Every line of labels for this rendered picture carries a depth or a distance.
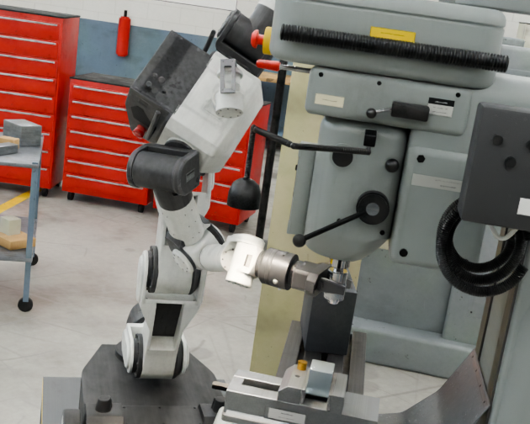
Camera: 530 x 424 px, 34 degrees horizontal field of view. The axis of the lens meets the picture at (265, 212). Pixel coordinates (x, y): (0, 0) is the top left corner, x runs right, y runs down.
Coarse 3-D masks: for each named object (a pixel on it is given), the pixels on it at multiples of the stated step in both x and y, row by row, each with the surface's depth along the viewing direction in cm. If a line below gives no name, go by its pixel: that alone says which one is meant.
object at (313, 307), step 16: (352, 288) 237; (304, 304) 253; (320, 304) 234; (352, 304) 234; (304, 320) 248; (320, 320) 235; (336, 320) 235; (304, 336) 242; (320, 336) 236; (336, 336) 236; (336, 352) 238
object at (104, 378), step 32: (128, 320) 296; (96, 352) 299; (96, 384) 276; (128, 384) 279; (160, 384) 282; (192, 384) 285; (96, 416) 248; (128, 416) 255; (160, 416) 257; (192, 416) 260
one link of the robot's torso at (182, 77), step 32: (160, 64) 212; (192, 64) 214; (128, 96) 213; (160, 96) 209; (192, 96) 212; (256, 96) 218; (160, 128) 220; (192, 128) 209; (224, 128) 212; (224, 160) 216
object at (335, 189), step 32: (320, 128) 185; (352, 128) 179; (384, 128) 179; (320, 160) 184; (352, 160) 181; (384, 160) 180; (320, 192) 184; (352, 192) 182; (384, 192) 181; (320, 224) 185; (352, 224) 184; (384, 224) 183; (352, 256) 189
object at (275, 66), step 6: (258, 60) 198; (264, 60) 198; (258, 66) 198; (264, 66) 197; (270, 66) 197; (276, 66) 197; (282, 66) 197; (288, 66) 197; (294, 66) 197; (306, 72) 197
